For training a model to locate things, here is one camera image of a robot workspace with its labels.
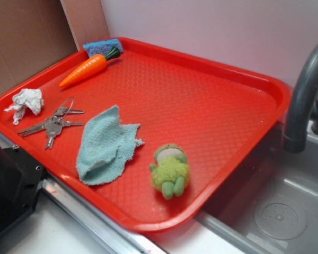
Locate silver keys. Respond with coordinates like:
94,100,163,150
17,97,85,149

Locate red plastic tray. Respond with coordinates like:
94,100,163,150
0,38,290,233

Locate green plush frog toy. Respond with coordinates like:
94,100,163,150
149,143,190,200

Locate light blue cloth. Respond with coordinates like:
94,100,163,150
76,105,144,186

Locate orange toy carrot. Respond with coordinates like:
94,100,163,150
59,46,121,87

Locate blue sponge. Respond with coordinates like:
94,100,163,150
83,39,123,57

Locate crumpled white paper tissue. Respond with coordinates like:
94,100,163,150
4,88,44,125

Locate grey plastic sink basin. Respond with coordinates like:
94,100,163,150
196,124,318,253

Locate grey toy faucet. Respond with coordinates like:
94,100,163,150
281,44,318,153

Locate black box with screws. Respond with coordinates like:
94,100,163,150
0,146,45,237

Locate brown cardboard panel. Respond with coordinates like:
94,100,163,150
0,0,77,95

